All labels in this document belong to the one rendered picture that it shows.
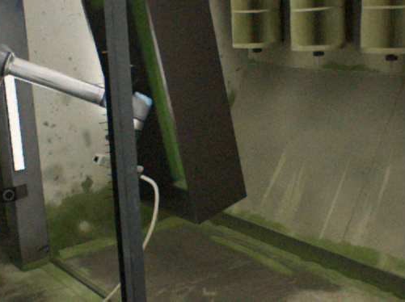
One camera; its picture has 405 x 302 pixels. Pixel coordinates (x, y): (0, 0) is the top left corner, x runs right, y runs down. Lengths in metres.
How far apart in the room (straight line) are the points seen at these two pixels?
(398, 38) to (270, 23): 1.09
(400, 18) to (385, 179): 0.88
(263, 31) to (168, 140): 1.01
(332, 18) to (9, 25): 1.86
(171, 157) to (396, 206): 1.32
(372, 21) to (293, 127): 1.05
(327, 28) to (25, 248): 2.24
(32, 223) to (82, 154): 0.52
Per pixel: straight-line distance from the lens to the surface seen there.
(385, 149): 3.72
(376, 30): 3.45
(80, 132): 4.03
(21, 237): 4.02
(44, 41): 3.89
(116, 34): 1.88
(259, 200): 4.14
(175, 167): 3.84
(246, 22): 4.23
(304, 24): 3.82
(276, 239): 3.97
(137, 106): 3.00
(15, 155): 3.86
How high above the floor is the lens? 1.57
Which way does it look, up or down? 13 degrees down
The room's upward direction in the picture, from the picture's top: 3 degrees counter-clockwise
